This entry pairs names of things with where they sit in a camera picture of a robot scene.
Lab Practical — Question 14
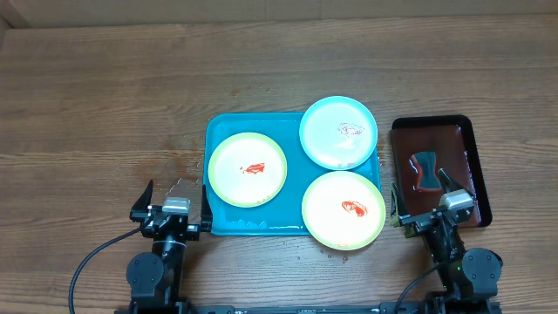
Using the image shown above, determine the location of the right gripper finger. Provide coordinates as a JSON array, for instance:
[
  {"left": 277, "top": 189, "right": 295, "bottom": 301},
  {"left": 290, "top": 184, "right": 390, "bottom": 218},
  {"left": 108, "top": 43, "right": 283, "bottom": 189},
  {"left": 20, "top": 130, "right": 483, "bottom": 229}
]
[
  {"left": 437, "top": 168, "right": 463, "bottom": 194},
  {"left": 390, "top": 181, "right": 409, "bottom": 221}
]

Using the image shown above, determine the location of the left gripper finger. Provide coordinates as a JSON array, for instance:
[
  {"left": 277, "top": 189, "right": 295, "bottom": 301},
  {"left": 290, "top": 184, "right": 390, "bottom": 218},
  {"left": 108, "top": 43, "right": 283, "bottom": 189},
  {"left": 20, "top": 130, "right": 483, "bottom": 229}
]
[
  {"left": 132, "top": 180, "right": 153, "bottom": 212},
  {"left": 201, "top": 185, "right": 213, "bottom": 223}
]

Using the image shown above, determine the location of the teal plastic tray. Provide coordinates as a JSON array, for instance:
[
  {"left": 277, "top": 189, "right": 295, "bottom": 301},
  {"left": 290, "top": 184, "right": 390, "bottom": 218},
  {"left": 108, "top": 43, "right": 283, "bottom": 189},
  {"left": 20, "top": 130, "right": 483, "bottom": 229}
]
[{"left": 202, "top": 112, "right": 383, "bottom": 237}]

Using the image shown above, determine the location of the yellow-green plate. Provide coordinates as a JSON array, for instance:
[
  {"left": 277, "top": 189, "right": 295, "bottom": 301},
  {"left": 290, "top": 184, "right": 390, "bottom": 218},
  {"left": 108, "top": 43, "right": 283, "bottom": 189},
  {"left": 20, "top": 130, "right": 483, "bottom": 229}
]
[
  {"left": 208, "top": 133, "right": 288, "bottom": 208},
  {"left": 302, "top": 171, "right": 386, "bottom": 250}
]

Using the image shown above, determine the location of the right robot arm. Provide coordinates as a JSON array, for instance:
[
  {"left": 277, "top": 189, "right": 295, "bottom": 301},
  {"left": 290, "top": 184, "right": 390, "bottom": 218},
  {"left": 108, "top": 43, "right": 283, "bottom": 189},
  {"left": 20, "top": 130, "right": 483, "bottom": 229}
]
[{"left": 390, "top": 169, "right": 503, "bottom": 313}]

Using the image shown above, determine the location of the orange sponge with green scourer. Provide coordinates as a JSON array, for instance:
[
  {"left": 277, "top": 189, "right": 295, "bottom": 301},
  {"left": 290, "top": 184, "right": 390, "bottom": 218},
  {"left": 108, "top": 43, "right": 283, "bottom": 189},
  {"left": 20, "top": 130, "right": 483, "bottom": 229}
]
[{"left": 410, "top": 151, "right": 441, "bottom": 192}]

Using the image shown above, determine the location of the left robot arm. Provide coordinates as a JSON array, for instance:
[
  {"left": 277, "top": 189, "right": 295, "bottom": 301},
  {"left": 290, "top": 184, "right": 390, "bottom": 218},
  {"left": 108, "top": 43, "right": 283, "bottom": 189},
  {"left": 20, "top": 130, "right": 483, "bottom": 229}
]
[{"left": 126, "top": 181, "right": 213, "bottom": 314}]

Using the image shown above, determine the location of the light blue plate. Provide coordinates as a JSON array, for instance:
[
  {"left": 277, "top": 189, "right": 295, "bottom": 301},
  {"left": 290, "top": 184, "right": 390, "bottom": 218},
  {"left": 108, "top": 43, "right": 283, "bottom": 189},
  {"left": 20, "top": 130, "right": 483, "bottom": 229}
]
[{"left": 299, "top": 96, "right": 378, "bottom": 170}]

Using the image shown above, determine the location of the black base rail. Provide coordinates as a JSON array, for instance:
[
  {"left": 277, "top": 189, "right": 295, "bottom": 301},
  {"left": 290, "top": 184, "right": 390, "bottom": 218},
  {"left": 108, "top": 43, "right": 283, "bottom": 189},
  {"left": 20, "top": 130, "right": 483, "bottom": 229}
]
[{"left": 113, "top": 300, "right": 502, "bottom": 314}]

